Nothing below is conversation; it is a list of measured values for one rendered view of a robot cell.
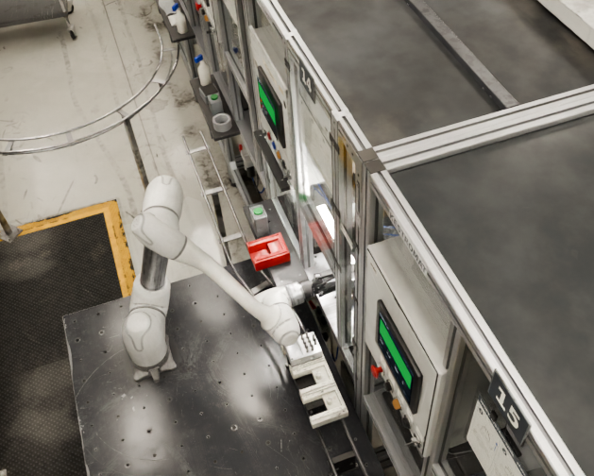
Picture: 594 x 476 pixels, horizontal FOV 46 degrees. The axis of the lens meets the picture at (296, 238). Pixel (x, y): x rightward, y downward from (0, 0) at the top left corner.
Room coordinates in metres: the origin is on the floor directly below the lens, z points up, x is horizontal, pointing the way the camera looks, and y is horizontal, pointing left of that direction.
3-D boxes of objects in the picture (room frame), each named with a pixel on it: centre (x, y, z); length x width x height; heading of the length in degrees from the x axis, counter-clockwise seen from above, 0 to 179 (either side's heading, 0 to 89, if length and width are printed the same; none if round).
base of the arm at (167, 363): (1.59, 0.66, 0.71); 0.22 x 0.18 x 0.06; 16
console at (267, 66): (2.08, -0.06, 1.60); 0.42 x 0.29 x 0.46; 16
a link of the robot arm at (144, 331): (1.61, 0.66, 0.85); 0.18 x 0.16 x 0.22; 177
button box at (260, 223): (2.08, 0.15, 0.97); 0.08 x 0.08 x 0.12; 16
